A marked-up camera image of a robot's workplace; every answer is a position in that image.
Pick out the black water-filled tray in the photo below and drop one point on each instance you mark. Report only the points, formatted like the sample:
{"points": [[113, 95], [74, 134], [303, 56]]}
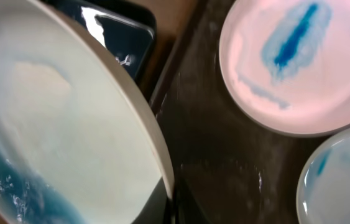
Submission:
{"points": [[126, 29]]}

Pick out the dark brown serving tray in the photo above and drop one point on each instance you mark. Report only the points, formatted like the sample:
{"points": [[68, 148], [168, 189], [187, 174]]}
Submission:
{"points": [[228, 168]]}

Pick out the white plate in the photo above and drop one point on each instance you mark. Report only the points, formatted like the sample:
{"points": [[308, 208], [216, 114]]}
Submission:
{"points": [[286, 64], [323, 190], [78, 141]]}

